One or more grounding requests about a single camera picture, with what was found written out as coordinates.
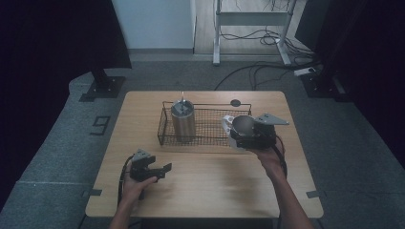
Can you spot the metal straw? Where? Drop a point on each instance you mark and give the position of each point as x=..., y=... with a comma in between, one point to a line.
x=182, y=97

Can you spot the white power strip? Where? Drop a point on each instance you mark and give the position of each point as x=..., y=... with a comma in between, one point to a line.
x=304, y=71

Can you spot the person's right hand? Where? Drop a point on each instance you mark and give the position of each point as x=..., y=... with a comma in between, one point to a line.
x=270, y=162

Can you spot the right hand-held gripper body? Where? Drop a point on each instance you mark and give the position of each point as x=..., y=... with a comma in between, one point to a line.
x=262, y=133

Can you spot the black stand with base plate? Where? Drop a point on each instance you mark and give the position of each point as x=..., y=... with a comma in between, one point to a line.
x=321, y=84
x=105, y=86

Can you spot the grey tape strip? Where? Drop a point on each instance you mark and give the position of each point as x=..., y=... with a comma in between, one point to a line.
x=313, y=194
x=93, y=192

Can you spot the black round table grommet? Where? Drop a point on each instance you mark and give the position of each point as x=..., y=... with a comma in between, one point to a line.
x=235, y=103

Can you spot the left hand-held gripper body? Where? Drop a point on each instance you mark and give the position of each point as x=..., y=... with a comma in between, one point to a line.
x=141, y=168

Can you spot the dark curtain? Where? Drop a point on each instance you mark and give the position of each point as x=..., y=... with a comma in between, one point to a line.
x=47, y=63
x=366, y=63

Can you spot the stainless steel tumbler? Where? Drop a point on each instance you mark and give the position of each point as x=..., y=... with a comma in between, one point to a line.
x=183, y=122

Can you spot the white desk frame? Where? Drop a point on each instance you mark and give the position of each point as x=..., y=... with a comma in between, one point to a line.
x=251, y=18

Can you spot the person's left hand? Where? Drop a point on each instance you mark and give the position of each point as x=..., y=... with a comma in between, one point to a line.
x=135, y=189

